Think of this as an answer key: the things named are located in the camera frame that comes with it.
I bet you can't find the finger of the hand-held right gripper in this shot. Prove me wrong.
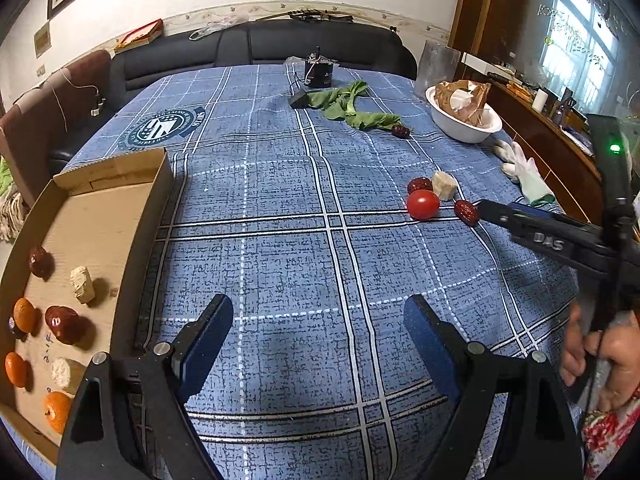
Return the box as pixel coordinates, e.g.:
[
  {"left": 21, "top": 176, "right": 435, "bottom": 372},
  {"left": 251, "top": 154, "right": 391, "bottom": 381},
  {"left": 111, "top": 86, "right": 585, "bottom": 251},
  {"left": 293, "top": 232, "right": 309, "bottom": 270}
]
[
  {"left": 477, "top": 199, "right": 536, "bottom": 233},
  {"left": 507, "top": 201, "right": 601, "bottom": 233}
]

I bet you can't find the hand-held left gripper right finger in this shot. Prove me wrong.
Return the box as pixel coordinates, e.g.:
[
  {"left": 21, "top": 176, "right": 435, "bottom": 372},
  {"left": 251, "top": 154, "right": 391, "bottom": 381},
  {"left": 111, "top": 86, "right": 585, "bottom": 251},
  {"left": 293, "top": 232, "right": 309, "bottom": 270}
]
[{"left": 404, "top": 294, "right": 586, "bottom": 480}]

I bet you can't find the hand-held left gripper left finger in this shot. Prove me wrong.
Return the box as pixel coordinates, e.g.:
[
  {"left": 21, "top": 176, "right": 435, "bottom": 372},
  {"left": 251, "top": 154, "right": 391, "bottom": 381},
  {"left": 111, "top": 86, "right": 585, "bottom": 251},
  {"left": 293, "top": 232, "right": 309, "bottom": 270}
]
[{"left": 55, "top": 294, "right": 235, "bottom": 480}]

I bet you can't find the beige cylindrical chunk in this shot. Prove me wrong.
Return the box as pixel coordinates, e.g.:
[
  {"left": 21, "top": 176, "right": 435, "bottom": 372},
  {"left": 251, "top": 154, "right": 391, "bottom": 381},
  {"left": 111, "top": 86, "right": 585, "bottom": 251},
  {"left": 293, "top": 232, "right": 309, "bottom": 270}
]
[
  {"left": 69, "top": 266, "right": 96, "bottom": 305},
  {"left": 431, "top": 171, "right": 458, "bottom": 202},
  {"left": 50, "top": 357, "right": 86, "bottom": 395}
]

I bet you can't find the red tomato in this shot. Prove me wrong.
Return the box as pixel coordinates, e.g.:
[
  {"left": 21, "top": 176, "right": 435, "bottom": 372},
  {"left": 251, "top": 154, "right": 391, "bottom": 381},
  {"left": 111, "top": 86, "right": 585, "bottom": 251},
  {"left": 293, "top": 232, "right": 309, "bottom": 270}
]
[{"left": 406, "top": 190, "right": 441, "bottom": 221}]

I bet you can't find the large dark red fruit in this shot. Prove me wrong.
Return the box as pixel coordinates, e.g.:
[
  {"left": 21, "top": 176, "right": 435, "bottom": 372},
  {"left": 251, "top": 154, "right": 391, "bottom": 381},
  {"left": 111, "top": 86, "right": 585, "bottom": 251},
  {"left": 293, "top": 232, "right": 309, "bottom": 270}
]
[{"left": 45, "top": 305, "right": 83, "bottom": 345}]

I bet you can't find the large orange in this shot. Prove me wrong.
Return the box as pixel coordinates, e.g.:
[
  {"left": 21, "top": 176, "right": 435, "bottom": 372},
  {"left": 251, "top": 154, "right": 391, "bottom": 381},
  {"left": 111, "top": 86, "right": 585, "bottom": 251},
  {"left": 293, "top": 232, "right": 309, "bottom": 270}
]
[{"left": 42, "top": 391, "right": 75, "bottom": 435}]

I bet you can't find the cardboard box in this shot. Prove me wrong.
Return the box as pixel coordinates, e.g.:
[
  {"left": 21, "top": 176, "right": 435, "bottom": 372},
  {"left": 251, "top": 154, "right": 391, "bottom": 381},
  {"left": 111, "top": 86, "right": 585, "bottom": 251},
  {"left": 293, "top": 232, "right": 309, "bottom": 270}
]
[{"left": 0, "top": 147, "right": 176, "bottom": 466}]

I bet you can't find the medium orange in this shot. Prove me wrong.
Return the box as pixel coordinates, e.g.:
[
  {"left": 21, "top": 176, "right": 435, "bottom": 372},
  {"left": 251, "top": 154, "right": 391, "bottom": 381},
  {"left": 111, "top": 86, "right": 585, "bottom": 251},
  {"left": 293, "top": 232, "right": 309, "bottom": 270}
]
[{"left": 12, "top": 297, "right": 38, "bottom": 333}]

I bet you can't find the small orange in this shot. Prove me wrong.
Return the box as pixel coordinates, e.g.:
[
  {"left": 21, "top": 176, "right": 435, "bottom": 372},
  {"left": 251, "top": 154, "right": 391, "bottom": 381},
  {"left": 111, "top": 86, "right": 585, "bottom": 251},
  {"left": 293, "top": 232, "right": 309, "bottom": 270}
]
[{"left": 4, "top": 351, "right": 30, "bottom": 388}]

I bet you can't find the person's right forearm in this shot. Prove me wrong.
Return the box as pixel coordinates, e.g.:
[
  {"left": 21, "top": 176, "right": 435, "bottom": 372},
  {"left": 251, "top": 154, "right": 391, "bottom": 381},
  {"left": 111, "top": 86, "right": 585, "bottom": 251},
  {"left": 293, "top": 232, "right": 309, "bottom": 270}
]
[{"left": 580, "top": 400, "right": 640, "bottom": 480}]

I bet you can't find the person's right hand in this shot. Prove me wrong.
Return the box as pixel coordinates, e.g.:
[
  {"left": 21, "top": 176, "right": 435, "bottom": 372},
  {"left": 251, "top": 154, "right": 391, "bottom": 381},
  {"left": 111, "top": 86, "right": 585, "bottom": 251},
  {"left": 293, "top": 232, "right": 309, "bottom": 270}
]
[{"left": 560, "top": 300, "right": 640, "bottom": 413}]

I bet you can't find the white glove green cuff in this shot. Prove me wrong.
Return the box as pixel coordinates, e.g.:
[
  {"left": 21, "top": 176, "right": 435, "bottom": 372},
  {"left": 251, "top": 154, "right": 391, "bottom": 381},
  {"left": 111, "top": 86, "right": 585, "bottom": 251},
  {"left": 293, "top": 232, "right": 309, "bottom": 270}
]
[{"left": 510, "top": 142, "right": 557, "bottom": 207}]

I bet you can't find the wooden cabinet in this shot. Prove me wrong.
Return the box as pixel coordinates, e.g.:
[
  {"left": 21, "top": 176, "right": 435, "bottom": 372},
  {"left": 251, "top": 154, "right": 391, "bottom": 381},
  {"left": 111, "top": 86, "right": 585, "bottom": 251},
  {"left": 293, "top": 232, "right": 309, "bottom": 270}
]
[{"left": 447, "top": 0, "right": 640, "bottom": 241}]

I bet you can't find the black stand object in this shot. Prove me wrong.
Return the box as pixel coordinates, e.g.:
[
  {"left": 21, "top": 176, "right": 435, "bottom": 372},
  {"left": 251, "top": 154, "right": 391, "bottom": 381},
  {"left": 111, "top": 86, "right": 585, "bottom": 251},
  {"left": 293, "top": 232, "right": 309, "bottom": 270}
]
[{"left": 550, "top": 87, "right": 576, "bottom": 126}]

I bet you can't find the white bowl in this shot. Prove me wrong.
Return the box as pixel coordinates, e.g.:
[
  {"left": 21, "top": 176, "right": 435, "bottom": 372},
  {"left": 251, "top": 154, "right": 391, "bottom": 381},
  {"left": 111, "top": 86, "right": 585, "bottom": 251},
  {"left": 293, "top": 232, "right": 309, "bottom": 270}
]
[{"left": 425, "top": 85, "right": 503, "bottom": 143}]

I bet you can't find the brown paper bag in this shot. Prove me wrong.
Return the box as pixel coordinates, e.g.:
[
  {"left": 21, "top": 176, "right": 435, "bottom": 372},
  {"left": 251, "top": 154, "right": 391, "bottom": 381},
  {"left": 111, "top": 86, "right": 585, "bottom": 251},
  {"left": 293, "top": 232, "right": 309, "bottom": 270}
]
[{"left": 434, "top": 80, "right": 493, "bottom": 126}]

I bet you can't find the window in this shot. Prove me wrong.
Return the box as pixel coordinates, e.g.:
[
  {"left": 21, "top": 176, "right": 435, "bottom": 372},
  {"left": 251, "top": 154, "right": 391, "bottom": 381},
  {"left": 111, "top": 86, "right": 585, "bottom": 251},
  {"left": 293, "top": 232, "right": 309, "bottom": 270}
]
[{"left": 530, "top": 0, "right": 631, "bottom": 121}]

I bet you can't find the white flat box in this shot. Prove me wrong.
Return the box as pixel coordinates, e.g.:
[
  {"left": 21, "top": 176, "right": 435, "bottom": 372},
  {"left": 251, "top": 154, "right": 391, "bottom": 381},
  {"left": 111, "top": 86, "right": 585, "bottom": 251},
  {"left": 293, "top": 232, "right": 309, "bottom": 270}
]
[{"left": 461, "top": 51, "right": 503, "bottom": 73}]

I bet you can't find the green leafy vegetable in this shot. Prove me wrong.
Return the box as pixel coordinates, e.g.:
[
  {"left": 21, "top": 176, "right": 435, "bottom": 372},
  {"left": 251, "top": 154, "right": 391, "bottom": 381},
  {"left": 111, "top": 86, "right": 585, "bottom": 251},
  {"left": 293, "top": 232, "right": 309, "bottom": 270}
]
[{"left": 306, "top": 80, "right": 403, "bottom": 133}]

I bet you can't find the clear plastic container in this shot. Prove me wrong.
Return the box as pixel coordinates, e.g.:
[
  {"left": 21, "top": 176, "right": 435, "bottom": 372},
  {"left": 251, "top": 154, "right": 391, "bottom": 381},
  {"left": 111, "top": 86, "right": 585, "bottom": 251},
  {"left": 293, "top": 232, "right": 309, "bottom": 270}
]
[{"left": 416, "top": 41, "right": 461, "bottom": 95}]

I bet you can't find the blue plaid tablecloth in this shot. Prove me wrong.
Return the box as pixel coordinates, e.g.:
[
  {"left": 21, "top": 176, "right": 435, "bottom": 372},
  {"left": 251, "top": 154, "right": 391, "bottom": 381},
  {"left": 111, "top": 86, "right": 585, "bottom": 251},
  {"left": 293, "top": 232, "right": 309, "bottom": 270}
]
[{"left": 55, "top": 62, "right": 591, "bottom": 480}]

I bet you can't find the black box device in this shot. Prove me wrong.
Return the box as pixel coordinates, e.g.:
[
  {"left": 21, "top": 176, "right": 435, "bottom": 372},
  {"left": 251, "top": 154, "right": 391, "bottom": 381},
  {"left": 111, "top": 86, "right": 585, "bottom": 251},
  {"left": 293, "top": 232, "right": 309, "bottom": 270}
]
[{"left": 301, "top": 47, "right": 335, "bottom": 90}]

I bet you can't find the brown armchair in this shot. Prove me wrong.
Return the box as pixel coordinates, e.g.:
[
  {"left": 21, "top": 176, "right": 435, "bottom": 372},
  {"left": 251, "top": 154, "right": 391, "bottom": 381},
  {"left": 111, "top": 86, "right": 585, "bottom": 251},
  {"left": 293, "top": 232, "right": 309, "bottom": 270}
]
[{"left": 0, "top": 50, "right": 113, "bottom": 206}]

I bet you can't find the black sofa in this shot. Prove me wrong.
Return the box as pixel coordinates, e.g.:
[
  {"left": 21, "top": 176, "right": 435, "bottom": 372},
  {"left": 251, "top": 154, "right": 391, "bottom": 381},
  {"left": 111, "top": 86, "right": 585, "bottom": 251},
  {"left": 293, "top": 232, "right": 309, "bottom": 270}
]
[{"left": 109, "top": 21, "right": 418, "bottom": 111}]

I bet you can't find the red flat box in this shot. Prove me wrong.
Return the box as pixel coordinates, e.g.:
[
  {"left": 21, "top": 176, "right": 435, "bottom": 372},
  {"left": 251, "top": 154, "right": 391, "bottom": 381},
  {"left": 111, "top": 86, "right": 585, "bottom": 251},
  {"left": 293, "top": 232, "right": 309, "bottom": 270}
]
[{"left": 114, "top": 18, "right": 164, "bottom": 53}]

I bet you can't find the crumpled clear plastic bag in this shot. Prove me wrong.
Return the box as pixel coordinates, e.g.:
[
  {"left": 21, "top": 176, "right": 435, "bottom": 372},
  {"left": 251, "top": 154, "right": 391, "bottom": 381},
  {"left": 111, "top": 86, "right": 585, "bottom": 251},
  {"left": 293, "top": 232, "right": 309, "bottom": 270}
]
[{"left": 190, "top": 15, "right": 241, "bottom": 41}]

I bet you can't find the white cable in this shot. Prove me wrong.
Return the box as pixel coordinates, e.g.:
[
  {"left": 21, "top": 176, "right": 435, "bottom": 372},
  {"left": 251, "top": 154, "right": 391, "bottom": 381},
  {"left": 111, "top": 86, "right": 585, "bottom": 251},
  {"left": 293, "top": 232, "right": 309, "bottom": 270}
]
[{"left": 47, "top": 67, "right": 103, "bottom": 131}]

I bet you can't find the small wall plaque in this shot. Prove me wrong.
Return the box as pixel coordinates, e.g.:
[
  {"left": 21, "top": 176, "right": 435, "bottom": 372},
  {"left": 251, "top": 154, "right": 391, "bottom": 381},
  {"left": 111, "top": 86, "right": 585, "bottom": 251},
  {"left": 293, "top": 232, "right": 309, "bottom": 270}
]
[{"left": 34, "top": 24, "right": 53, "bottom": 58}]

